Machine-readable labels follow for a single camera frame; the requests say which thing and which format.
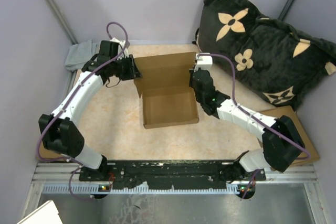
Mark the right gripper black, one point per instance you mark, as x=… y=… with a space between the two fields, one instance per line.
x=190 y=72

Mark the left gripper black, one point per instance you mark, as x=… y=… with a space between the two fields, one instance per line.
x=133 y=72

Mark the brown cardboard box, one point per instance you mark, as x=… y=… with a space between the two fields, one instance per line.
x=167 y=99

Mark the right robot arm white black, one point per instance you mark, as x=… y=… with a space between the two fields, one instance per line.
x=281 y=143

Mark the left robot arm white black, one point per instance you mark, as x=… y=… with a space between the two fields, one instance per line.
x=59 y=129

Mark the folded cardboard box right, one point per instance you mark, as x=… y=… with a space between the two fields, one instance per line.
x=288 y=111

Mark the folded cardboard box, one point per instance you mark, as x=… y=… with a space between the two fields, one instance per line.
x=288 y=111
x=44 y=154

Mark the folded cardboard box left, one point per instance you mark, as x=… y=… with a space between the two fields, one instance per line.
x=44 y=154

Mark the grey folded cloth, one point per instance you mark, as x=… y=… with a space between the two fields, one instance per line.
x=79 y=54

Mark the black floral plush pillow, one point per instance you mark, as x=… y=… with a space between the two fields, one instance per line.
x=279 y=63

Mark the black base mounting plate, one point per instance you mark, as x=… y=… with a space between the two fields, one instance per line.
x=176 y=174

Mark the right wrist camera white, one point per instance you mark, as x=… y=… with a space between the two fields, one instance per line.
x=203 y=62

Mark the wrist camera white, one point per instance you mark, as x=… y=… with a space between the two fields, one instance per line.
x=122 y=44
x=203 y=62

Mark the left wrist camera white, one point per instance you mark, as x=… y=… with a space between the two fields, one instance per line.
x=122 y=44

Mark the aluminium rail frame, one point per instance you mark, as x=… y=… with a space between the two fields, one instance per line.
x=60 y=177

